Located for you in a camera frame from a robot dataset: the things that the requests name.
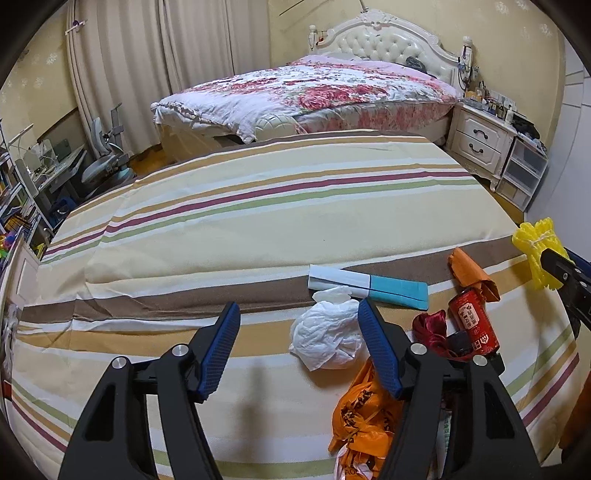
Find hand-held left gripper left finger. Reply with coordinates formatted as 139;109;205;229
58;302;242;480

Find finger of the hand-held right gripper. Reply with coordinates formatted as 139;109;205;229
566;248;591;278
540;248;579;291

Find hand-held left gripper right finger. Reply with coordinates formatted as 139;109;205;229
358;298;543;480

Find yellow foam fruit net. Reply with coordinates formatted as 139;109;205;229
512;217;570;292

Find white plastic bag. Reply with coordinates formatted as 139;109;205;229
289;286;368;373

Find dark red ribbon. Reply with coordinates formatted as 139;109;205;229
412;311;467;361

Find blue and white paper packet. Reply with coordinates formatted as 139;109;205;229
308;264;430;311

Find orange plastic bag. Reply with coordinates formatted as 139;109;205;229
329;357;455;480

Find orange crumpled paper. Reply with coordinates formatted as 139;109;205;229
447;247;500;302

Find clear plastic drawer unit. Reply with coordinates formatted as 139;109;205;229
498;136;550;211

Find white wardrobe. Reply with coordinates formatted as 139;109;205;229
526;46;591;261

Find striped table cloth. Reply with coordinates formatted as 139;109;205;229
9;130;580;480

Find white nightstand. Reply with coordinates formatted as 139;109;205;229
445;99;518;193

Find small bottles on nightstand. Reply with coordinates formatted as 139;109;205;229
462;79;540;139

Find study desk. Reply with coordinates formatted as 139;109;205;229
14;138;89;232

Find floral quilt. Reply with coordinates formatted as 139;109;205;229
151;54;462;144

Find white bed with tufted headboard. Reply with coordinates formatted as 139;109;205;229
151;10;475;163

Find beige curtain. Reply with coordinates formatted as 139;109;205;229
65;0;273;158

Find thin rod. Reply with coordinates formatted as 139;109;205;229
278;0;370;20

